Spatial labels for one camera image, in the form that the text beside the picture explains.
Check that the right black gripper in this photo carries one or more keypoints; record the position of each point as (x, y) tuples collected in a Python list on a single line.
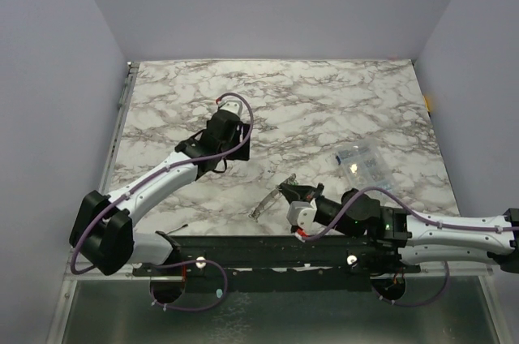
[(306, 194)]

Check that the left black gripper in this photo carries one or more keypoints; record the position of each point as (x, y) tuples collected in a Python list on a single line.
[(242, 152)]

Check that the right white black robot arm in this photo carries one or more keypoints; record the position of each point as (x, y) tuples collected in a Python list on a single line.
[(399, 236)]

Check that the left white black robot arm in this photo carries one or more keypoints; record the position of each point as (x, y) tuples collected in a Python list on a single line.
[(104, 230)]

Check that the clear plastic bag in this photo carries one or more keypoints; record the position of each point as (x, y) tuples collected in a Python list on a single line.
[(364, 166)]

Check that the small black screwdriver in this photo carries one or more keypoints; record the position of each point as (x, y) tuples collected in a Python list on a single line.
[(178, 228)]

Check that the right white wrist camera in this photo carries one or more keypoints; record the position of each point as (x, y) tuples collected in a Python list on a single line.
[(301, 215)]

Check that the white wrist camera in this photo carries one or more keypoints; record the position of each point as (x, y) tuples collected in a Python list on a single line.
[(232, 106), (301, 215)]

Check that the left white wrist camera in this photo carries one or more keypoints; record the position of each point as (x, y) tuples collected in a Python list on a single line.
[(232, 106)]

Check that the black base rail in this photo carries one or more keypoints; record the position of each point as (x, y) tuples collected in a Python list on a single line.
[(267, 264)]

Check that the aluminium frame rail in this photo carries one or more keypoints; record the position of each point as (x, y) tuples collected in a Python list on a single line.
[(96, 275)]

